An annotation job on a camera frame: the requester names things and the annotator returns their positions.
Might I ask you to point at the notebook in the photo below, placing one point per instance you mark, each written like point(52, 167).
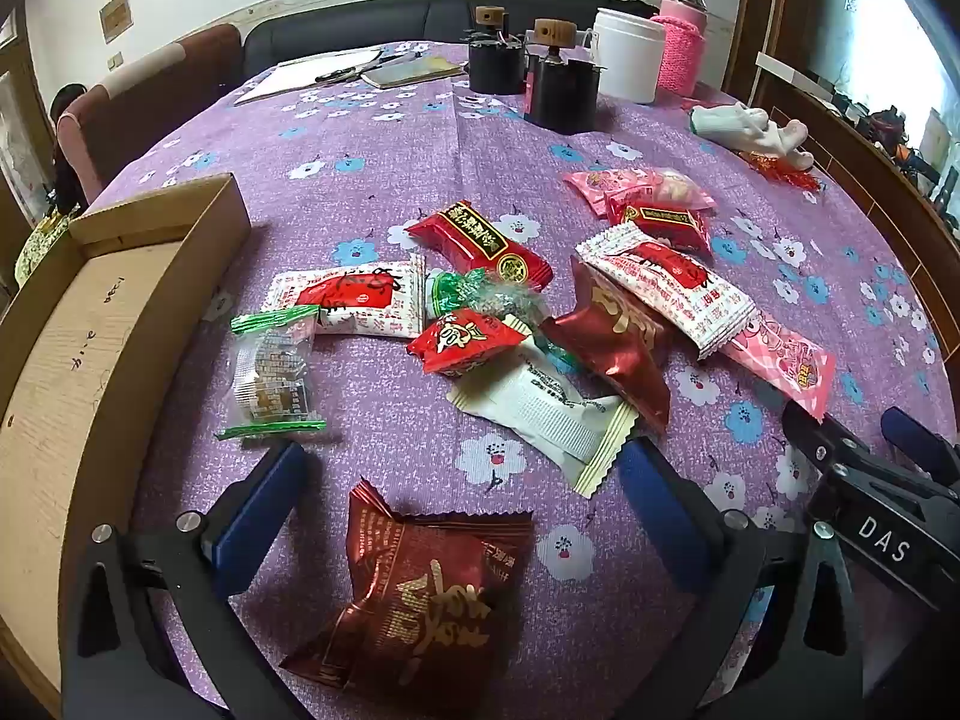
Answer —
point(409, 71)

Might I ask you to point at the wooden cork stopper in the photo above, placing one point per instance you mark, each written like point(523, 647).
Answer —
point(553, 31)
point(487, 16)

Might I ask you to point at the dark red snack packet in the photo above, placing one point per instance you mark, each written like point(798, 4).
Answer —
point(420, 600)
point(615, 352)

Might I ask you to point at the white glove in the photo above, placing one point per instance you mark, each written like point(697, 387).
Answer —
point(724, 124)
point(787, 142)

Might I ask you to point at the white board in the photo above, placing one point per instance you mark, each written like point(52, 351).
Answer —
point(780, 66)

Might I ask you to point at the white plastic jar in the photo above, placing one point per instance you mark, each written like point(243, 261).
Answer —
point(626, 56)

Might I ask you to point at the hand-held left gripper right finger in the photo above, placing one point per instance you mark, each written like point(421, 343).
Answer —
point(660, 517)

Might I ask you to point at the clear green-edged snack packet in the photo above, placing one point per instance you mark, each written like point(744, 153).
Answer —
point(270, 382)

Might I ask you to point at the cardboard box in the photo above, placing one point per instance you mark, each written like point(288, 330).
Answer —
point(82, 360)

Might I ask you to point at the small bright red snack packet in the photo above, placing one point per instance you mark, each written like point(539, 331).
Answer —
point(457, 341)

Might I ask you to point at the black cylindrical holder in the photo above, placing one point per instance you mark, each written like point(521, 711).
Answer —
point(562, 94)
point(495, 67)

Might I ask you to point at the brown chair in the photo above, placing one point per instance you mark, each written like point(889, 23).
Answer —
point(195, 67)

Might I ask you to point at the green clear candy wrapper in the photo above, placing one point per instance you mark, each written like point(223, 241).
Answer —
point(480, 289)

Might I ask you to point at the wall switch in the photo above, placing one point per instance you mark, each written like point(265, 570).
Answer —
point(115, 60)

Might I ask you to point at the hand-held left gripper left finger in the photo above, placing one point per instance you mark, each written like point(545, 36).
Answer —
point(255, 514)

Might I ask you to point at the purple floral tablecloth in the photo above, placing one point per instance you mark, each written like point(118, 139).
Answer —
point(375, 187)

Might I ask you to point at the black pen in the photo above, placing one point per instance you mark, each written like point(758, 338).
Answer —
point(345, 75)

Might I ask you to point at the dark sofa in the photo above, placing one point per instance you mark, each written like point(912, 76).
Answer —
point(420, 19)

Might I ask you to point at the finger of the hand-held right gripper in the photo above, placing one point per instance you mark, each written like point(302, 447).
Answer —
point(817, 439)
point(919, 439)

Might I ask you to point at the green patterned cloth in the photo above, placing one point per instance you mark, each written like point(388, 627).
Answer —
point(37, 247)

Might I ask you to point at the white and green snack packet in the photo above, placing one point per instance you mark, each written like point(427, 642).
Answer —
point(540, 412)

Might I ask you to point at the white paper sheet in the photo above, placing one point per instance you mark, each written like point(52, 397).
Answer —
point(300, 79)

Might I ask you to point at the red plastic wrapper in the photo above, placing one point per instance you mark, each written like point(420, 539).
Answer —
point(784, 174)

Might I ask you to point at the bottle with pink knit sleeve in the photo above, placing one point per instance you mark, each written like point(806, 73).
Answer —
point(679, 45)

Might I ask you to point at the pink and clear snack packet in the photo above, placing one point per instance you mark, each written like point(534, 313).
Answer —
point(600, 184)

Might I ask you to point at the white and red snack packet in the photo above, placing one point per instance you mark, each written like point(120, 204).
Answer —
point(675, 277)
point(352, 300)

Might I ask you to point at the small red black-label snack packet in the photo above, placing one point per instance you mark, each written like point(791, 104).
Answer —
point(664, 223)

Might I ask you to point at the wall plaque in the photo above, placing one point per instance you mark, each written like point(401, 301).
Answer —
point(115, 15)

